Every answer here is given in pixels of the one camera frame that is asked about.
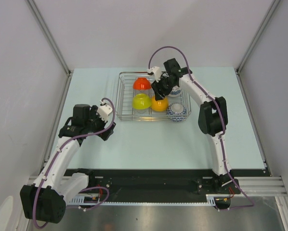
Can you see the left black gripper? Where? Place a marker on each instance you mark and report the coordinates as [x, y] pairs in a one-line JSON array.
[[104, 135]]

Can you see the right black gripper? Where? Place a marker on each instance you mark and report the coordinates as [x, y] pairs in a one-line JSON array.
[[157, 86]]

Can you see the orange-yellow bowl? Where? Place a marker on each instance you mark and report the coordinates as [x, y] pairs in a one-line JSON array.
[[159, 106]]

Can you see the yellow-green bowl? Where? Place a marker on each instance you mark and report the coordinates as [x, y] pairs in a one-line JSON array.
[[141, 101]]

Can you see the blue white patterned bowl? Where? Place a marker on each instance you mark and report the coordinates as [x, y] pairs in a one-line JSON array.
[[176, 91]]

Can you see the red-orange bowl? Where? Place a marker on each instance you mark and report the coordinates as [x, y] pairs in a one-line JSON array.
[[141, 83]]

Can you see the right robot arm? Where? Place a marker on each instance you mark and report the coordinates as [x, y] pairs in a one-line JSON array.
[[212, 119]]

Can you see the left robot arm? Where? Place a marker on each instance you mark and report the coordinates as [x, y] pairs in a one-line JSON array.
[[46, 199]]

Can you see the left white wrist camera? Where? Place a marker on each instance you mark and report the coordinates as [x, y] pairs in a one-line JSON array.
[[105, 110]]

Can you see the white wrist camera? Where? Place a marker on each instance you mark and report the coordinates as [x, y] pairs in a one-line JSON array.
[[156, 72], [105, 110]]

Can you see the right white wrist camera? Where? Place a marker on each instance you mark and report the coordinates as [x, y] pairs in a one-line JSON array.
[[156, 72]]

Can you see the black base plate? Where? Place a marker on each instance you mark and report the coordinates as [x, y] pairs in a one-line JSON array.
[[194, 174]]

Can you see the white cable duct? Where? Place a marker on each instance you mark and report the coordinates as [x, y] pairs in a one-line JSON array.
[[90, 200]]

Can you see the aluminium frame rail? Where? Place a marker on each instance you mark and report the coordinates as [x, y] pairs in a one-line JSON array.
[[259, 185]]

